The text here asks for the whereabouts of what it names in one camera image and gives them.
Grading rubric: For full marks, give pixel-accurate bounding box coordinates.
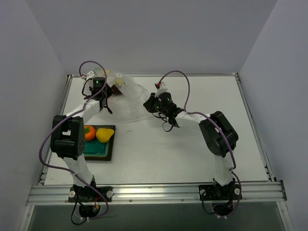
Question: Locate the dark brown fake fruit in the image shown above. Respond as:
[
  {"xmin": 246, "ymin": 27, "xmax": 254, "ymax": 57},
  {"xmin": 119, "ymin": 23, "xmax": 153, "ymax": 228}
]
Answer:
[{"xmin": 110, "ymin": 85, "xmax": 122, "ymax": 95}]

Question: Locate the translucent white plastic bag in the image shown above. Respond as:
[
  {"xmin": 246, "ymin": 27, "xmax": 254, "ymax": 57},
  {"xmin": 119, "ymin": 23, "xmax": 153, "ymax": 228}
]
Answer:
[{"xmin": 98, "ymin": 70, "xmax": 150, "ymax": 123}]

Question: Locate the orange fake persimmon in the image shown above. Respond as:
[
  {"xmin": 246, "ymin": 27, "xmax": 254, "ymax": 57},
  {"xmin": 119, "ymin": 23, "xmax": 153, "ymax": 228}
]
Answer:
[{"xmin": 84, "ymin": 125, "xmax": 96, "ymax": 141}]

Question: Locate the yellow fake pear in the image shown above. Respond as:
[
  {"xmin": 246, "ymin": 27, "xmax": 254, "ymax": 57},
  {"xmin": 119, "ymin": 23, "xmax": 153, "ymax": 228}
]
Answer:
[{"xmin": 96, "ymin": 128, "xmax": 115, "ymax": 143}]

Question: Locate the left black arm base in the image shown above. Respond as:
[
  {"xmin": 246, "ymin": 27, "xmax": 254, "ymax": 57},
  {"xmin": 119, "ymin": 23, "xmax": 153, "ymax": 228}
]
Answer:
[{"xmin": 67, "ymin": 186, "xmax": 114, "ymax": 219}]

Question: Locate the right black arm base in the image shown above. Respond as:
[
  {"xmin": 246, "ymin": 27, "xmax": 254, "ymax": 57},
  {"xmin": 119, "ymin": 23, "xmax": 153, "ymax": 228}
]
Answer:
[{"xmin": 198, "ymin": 183, "xmax": 243, "ymax": 219}]

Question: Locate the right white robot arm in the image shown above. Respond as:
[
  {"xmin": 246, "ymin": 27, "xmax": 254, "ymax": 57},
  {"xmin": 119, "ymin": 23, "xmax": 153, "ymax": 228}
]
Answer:
[{"xmin": 143, "ymin": 92, "xmax": 239, "ymax": 199}]

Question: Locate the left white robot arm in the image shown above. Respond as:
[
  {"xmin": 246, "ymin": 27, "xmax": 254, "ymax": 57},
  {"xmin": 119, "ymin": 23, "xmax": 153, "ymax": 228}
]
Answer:
[{"xmin": 51, "ymin": 77, "xmax": 112, "ymax": 202}]

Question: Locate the square teal ceramic plate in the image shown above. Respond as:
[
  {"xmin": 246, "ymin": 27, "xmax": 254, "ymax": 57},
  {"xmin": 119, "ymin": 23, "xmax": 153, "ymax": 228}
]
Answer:
[{"xmin": 84, "ymin": 125, "xmax": 116, "ymax": 162}]

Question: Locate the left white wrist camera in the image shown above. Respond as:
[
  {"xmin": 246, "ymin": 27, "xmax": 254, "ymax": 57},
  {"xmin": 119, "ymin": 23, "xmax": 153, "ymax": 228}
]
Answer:
[{"xmin": 81, "ymin": 70, "xmax": 97, "ymax": 80}]

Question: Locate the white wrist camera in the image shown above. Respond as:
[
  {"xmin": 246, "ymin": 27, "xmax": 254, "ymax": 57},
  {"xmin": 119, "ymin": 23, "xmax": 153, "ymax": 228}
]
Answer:
[
  {"xmin": 155, "ymin": 82, "xmax": 168, "ymax": 97},
  {"xmin": 81, "ymin": 70, "xmax": 97, "ymax": 80}
]

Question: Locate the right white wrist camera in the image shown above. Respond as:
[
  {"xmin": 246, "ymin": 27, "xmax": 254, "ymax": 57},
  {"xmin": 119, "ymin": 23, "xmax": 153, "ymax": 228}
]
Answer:
[{"xmin": 155, "ymin": 82, "xmax": 168, "ymax": 97}]

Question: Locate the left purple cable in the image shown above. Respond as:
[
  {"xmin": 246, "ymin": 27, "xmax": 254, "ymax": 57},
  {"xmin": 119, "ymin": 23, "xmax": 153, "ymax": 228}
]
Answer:
[{"xmin": 38, "ymin": 60, "xmax": 109, "ymax": 221}]

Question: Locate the purple cable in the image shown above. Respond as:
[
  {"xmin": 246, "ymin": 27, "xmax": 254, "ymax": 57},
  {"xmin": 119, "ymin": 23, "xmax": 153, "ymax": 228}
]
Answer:
[
  {"xmin": 158, "ymin": 70, "xmax": 242, "ymax": 217},
  {"xmin": 38, "ymin": 60, "xmax": 109, "ymax": 221}
]

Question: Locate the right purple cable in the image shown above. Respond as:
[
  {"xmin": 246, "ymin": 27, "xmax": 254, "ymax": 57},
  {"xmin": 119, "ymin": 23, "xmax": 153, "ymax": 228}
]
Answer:
[{"xmin": 158, "ymin": 70, "xmax": 242, "ymax": 217}]

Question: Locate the aluminium front rail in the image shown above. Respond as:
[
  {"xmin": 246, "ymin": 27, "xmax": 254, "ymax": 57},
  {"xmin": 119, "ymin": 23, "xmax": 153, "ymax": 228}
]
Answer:
[{"xmin": 26, "ymin": 181, "xmax": 287, "ymax": 205}]

